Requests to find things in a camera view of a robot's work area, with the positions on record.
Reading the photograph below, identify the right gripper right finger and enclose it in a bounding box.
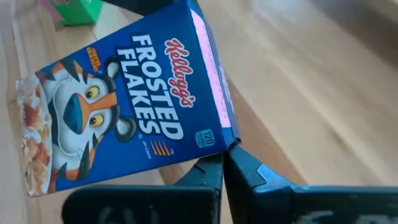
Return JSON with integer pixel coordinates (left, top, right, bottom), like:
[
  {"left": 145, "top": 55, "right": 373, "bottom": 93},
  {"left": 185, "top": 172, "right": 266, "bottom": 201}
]
[{"left": 223, "top": 143, "right": 398, "bottom": 224}]

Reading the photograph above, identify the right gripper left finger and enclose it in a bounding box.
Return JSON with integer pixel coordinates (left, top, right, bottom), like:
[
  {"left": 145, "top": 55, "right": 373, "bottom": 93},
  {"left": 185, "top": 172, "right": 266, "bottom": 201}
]
[{"left": 61, "top": 151, "right": 224, "bottom": 224}]

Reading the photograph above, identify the blue Frosted Flakes cereal box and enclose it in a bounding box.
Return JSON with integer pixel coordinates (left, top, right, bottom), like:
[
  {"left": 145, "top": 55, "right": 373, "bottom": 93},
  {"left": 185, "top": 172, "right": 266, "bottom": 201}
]
[{"left": 15, "top": 0, "right": 242, "bottom": 198}]

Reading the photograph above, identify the green Apple Jacks cereal box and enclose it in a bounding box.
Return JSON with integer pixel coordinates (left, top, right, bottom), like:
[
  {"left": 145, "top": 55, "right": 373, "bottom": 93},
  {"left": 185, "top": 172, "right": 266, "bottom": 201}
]
[{"left": 48, "top": 0, "right": 104, "bottom": 27}]

